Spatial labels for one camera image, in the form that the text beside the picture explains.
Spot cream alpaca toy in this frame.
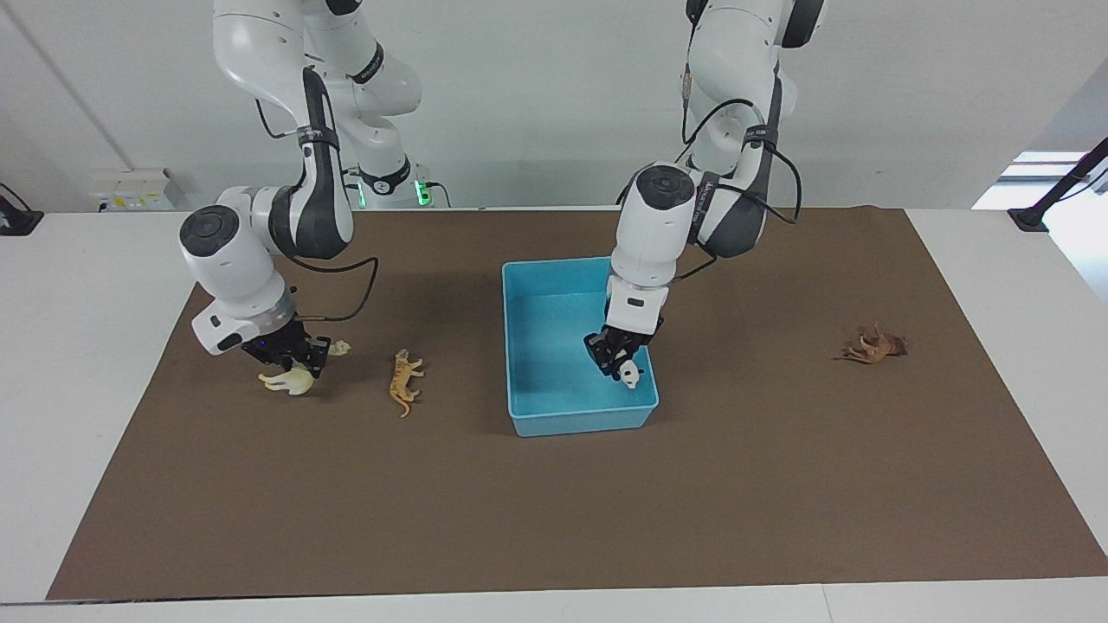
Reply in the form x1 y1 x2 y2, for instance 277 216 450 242
257 339 352 397

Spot orange striped tiger toy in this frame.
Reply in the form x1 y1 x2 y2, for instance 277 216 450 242
389 348 426 419

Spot brown lion toy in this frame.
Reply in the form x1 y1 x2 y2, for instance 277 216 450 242
836 323 910 366

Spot light blue plastic storage box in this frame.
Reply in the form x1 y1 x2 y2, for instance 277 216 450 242
501 255 660 439

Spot brown table mat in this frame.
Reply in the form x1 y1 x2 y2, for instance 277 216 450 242
45 205 1108 601

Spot black right arm base cable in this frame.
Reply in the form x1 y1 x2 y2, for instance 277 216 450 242
343 169 453 209

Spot white wall socket box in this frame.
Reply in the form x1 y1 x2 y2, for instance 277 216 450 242
89 168 188 214

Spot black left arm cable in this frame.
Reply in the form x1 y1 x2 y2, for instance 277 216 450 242
677 67 803 283

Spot black camera stand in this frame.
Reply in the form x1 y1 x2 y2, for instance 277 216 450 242
1007 137 1108 233

